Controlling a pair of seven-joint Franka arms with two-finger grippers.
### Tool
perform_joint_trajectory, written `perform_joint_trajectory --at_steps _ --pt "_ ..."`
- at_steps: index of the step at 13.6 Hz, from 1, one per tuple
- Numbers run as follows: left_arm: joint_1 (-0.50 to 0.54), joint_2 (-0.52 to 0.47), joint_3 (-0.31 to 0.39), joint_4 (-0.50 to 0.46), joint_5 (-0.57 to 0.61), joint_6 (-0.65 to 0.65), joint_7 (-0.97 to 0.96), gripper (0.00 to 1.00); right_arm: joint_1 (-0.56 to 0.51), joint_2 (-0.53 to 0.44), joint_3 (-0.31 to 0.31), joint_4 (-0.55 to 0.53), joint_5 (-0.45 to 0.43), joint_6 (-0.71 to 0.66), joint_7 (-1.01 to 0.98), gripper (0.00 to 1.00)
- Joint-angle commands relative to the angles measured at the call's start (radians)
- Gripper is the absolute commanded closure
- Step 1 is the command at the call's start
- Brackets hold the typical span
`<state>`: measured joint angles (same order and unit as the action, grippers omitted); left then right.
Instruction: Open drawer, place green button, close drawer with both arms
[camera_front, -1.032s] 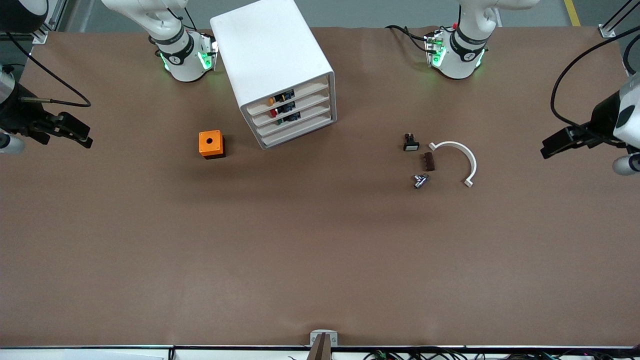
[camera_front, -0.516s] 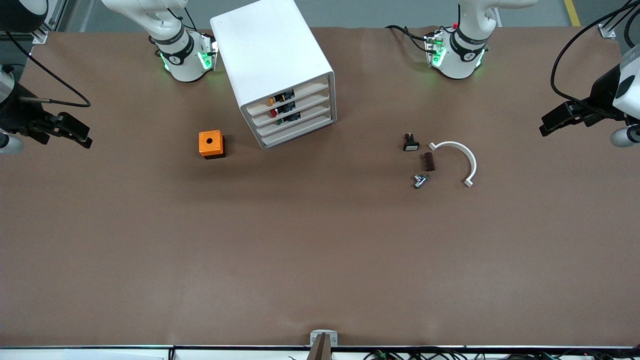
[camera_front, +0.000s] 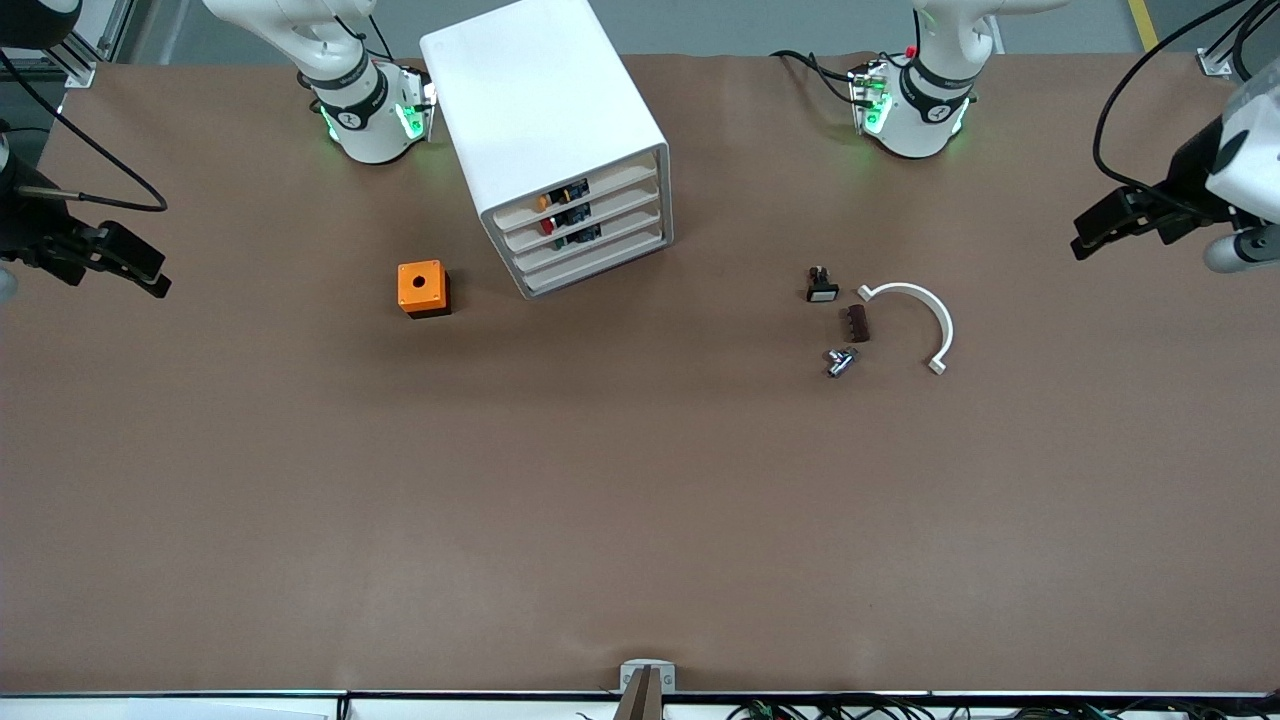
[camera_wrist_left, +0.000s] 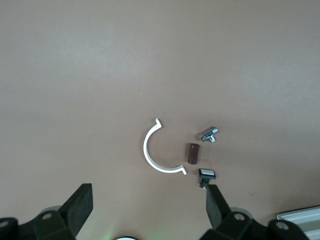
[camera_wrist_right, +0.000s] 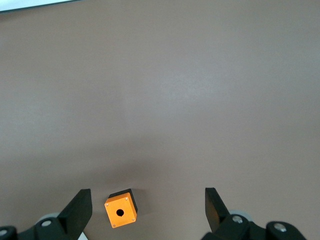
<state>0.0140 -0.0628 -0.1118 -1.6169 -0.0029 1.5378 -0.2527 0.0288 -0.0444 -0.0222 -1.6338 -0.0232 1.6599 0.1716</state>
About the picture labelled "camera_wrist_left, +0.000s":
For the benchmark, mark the white semicircular clamp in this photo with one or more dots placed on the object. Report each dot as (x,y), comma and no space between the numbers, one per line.
(147,152)

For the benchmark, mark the brown table cover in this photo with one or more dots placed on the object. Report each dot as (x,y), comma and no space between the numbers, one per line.
(100,75)

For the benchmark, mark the white rectangular push button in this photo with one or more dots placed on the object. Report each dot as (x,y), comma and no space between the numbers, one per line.
(207,173)

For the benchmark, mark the white drawer cabinet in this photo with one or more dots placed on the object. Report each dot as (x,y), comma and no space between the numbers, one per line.
(305,220)

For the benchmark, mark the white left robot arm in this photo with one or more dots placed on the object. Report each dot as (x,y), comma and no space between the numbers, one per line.
(127,238)

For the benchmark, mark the brown ribbed cylinder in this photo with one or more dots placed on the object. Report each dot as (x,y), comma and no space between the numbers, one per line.
(192,153)

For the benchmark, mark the silver metal fitting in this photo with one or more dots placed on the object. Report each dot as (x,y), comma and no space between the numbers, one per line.
(209,133)

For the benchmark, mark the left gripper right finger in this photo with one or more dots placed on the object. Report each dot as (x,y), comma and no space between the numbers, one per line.
(220,215)

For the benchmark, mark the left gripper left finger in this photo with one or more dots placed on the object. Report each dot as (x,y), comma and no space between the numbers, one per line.
(80,207)

